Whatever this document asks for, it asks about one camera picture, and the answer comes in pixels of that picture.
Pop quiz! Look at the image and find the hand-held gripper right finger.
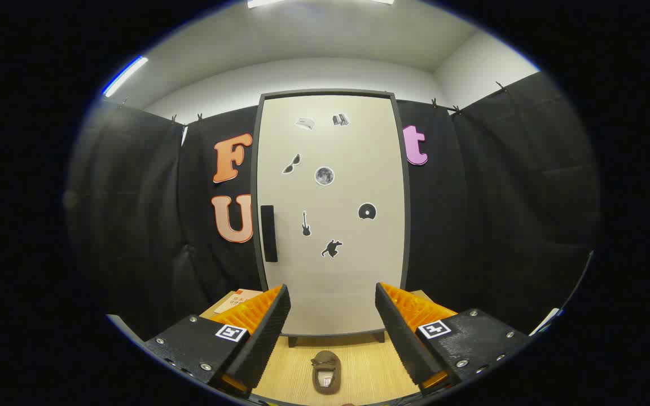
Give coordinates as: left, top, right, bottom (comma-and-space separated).
375, 282, 532, 394

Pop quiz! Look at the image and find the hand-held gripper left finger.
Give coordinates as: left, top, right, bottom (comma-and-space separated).
143, 284, 292, 398

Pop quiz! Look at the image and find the brown fuzzy shoe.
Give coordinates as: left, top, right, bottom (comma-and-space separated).
311, 350, 342, 395

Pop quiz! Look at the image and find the white shoe cabinet door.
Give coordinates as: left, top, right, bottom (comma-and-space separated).
257, 95, 406, 337

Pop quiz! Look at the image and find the dark grey shoe cabinet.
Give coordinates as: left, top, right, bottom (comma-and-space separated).
250, 89, 412, 347

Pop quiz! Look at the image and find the stack of books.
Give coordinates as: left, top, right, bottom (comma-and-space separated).
214, 289, 263, 315

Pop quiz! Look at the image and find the white side table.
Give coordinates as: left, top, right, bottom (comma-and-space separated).
530, 307, 563, 337

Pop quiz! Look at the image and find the black backdrop cloth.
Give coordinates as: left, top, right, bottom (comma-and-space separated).
65, 70, 599, 339

